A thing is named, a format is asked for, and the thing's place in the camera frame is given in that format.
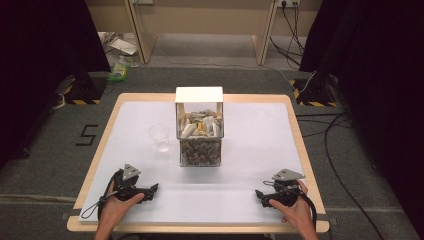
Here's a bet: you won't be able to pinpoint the green plastic packet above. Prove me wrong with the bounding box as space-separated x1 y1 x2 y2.
106 62 130 84

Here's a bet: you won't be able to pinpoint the white table mat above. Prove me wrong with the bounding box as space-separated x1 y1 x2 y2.
78 101 310 225

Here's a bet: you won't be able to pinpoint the pile of scraps in bin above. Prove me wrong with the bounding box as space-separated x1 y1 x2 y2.
178 108 223 166

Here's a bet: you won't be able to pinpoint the black floor cables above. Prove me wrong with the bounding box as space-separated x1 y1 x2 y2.
294 112 388 240

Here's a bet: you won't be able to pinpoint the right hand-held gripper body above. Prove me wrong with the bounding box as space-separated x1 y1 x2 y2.
264 168 306 208

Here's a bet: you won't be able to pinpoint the person's right hand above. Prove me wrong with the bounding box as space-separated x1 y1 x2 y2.
268 179 318 234

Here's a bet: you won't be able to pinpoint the dark curtain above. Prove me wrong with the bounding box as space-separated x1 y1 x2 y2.
298 0 424 233
0 0 112 169

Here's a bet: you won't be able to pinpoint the wooden table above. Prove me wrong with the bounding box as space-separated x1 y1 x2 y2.
66 92 331 234

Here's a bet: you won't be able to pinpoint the beige desk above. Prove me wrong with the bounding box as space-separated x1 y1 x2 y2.
84 0 324 67

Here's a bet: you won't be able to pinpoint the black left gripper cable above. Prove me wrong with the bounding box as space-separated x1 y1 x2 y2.
80 169 122 220

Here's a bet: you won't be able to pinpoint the black power cables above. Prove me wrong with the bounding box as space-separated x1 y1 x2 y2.
269 2 306 68

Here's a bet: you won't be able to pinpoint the black striped stand base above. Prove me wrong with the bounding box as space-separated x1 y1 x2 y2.
289 73 340 108
54 71 108 106

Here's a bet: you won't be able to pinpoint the person's left hand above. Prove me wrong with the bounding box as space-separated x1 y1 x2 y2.
97 181 146 232

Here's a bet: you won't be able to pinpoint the white wall socket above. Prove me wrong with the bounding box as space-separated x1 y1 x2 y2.
276 0 301 9

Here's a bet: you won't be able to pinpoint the pile of cardboard and paper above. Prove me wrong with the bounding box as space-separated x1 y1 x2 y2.
97 31 142 68

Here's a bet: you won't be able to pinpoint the clear bin with white lid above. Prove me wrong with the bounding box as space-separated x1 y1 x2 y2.
174 86 225 168

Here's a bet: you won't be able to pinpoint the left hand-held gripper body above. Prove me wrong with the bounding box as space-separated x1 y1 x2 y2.
111 163 149 203

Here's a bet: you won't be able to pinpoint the clear plastic cup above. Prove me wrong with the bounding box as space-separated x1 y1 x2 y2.
148 122 172 153

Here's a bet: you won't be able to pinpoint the thin white cable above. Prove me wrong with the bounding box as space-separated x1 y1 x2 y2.
155 43 317 94

